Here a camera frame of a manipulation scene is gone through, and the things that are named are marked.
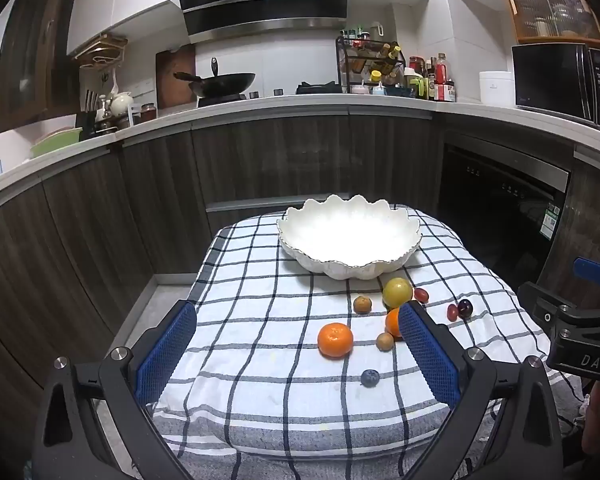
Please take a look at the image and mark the green bottle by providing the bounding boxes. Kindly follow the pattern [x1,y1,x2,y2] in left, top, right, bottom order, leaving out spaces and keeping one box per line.
[404,72,426,100]

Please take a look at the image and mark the yellow-green round fruit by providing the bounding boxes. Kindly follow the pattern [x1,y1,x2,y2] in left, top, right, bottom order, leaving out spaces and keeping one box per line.
[382,277,414,309]

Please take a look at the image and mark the red drink bottle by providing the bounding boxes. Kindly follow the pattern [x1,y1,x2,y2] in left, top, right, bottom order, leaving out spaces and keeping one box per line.
[435,53,456,102]

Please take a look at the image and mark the black built-in dishwasher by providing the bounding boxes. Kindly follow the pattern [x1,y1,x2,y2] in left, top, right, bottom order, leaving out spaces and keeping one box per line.
[437,132,571,291]

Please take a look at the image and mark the blue checked white cloth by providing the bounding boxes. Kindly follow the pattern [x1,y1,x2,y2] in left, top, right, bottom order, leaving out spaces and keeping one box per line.
[150,204,588,480]

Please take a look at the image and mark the dark wooden wall cabinet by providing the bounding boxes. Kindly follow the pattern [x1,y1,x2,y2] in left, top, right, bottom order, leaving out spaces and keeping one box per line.
[0,0,81,136]

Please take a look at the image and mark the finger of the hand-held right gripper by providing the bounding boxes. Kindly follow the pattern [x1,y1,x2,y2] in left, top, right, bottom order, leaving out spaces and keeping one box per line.
[574,257,600,288]
[519,282,576,341]

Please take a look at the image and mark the white round container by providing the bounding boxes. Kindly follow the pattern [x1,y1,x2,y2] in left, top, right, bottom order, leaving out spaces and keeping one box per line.
[479,71,513,107]

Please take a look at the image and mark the white scalloped ceramic bowl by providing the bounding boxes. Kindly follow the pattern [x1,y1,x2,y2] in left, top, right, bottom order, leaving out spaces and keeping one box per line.
[276,194,424,281]

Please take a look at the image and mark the black wok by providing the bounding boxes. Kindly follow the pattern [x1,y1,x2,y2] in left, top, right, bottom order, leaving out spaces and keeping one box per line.
[174,57,257,101]

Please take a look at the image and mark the black wire spice rack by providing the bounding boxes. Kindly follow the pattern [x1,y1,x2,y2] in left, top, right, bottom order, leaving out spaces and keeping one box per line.
[336,35,406,95]

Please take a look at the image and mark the green basin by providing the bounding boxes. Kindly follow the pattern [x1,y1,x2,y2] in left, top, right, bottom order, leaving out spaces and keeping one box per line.
[30,127,83,158]

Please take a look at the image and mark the grey drawer handle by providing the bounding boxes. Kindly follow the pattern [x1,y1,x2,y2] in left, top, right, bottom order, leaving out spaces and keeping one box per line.
[206,200,331,213]

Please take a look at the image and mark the black gas stove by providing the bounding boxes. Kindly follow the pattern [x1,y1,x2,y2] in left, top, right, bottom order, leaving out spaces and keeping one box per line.
[296,81,343,95]

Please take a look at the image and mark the black knife block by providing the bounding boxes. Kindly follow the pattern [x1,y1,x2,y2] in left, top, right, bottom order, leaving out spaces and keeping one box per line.
[75,89,101,142]

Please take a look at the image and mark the black range hood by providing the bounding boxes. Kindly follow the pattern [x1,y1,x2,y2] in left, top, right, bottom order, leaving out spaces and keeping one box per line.
[172,0,353,45]

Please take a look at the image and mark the white teapot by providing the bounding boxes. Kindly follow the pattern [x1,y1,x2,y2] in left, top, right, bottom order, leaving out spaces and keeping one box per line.
[109,91,133,116]

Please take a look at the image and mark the black microwave oven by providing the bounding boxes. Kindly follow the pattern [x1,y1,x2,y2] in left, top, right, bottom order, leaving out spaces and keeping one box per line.
[511,42,600,135]

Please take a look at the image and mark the large orange mandarin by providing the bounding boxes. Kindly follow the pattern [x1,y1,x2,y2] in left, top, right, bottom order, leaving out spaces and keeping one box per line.
[317,322,355,359]

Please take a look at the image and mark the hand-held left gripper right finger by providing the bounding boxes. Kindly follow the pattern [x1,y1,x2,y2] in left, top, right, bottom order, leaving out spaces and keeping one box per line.
[398,301,565,480]

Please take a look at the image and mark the wooden wall rack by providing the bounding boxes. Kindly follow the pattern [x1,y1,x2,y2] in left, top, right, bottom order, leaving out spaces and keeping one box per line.
[75,34,128,68]

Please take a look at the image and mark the dark wood base cabinets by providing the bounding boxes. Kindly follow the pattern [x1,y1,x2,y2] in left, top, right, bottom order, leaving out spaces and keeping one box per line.
[0,110,446,480]

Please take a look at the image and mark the glass-door wooden wall cabinet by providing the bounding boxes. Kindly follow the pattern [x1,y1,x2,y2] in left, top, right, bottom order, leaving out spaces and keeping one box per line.
[500,0,600,46]

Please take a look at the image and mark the brown wooden cutting board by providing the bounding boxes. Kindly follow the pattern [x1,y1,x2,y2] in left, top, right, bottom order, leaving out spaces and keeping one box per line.
[155,44,197,110]

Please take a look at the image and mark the small orange mandarin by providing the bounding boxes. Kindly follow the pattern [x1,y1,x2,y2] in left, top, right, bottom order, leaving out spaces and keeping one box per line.
[384,307,406,338]

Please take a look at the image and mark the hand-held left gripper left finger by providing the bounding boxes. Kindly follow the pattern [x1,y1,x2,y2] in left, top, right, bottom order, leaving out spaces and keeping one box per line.
[30,300,198,480]

